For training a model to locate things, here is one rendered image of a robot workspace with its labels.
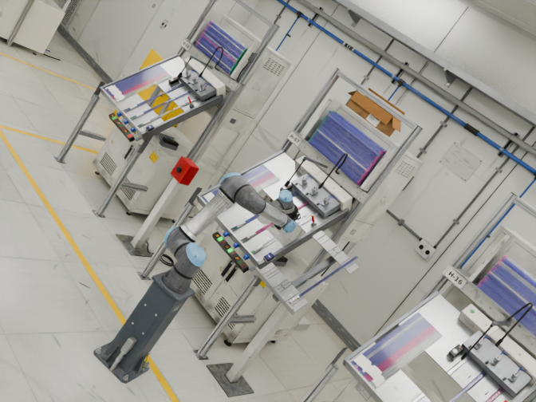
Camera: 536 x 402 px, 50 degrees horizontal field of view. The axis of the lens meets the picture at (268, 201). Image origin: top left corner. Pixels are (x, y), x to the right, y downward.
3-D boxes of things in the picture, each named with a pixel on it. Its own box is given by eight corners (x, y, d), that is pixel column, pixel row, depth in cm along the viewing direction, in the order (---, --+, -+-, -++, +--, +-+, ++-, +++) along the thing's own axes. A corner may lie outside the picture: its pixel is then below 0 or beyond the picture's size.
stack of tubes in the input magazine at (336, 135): (357, 184, 365) (384, 150, 359) (306, 141, 393) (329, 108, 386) (366, 188, 375) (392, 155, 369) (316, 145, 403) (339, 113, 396)
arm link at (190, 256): (182, 276, 288) (196, 255, 285) (169, 259, 296) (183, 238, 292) (199, 278, 298) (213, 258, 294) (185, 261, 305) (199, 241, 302)
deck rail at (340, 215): (259, 270, 348) (258, 265, 343) (257, 268, 349) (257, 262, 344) (348, 215, 375) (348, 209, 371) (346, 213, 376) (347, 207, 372)
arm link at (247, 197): (258, 195, 287) (301, 222, 327) (246, 182, 293) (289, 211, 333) (243, 212, 288) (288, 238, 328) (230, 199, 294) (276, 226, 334)
